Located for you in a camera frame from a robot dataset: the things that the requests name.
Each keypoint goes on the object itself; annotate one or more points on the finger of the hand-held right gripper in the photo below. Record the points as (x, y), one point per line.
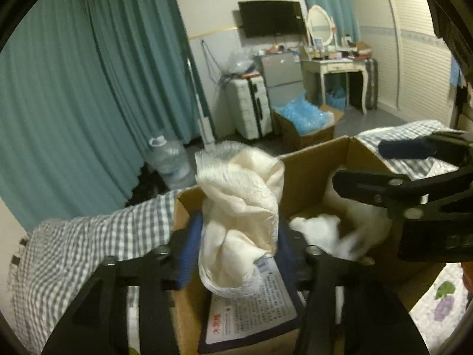
(369, 186)
(406, 149)

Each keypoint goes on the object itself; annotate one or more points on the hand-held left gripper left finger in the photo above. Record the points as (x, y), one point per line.
(187, 255)

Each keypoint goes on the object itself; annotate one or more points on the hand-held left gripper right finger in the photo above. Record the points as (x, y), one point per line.
(285, 246)

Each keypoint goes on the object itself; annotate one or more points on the white cloth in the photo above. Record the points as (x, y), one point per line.
(325, 233)

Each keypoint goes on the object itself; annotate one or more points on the cream lace cloth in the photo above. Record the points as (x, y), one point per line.
(240, 210)

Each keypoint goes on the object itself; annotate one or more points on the floral bedsheet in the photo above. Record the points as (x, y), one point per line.
(443, 299)

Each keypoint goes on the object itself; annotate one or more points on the white printed label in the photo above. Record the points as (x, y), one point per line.
(251, 310)

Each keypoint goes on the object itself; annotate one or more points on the dark striped bag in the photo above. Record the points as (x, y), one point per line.
(371, 85)

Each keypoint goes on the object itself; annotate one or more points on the dark cloth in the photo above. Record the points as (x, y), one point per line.
(146, 188)

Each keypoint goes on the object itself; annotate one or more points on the cardboard box of blue bags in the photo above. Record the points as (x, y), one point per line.
(306, 137)

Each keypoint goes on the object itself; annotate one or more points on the blue bin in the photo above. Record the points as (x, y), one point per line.
(336, 99)

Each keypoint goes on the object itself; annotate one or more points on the clear water jug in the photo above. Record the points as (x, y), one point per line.
(170, 162)

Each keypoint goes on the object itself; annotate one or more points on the blue plastic bags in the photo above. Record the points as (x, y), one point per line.
(303, 114)

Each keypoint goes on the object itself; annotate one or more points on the white louvered wardrobe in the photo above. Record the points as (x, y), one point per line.
(406, 44)

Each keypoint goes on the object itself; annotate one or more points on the white dressing table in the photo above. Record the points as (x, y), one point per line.
(332, 67)

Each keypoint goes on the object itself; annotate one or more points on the grey checked bedsheet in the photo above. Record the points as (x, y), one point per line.
(74, 247)

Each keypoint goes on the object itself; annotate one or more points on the grey small fridge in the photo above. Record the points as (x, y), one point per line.
(282, 74)

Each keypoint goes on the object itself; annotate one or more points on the white suitcase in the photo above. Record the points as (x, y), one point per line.
(247, 107)

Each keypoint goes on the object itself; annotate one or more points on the white mop pole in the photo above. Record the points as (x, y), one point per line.
(201, 111)

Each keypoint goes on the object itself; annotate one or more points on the white oval mirror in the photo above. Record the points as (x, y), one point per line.
(319, 24)

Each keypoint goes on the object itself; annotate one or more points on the clear plastic bag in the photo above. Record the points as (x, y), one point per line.
(238, 63)

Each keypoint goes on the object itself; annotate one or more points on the wide teal curtain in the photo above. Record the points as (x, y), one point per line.
(81, 92)

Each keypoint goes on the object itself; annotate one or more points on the black wall television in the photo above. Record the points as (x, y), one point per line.
(271, 18)

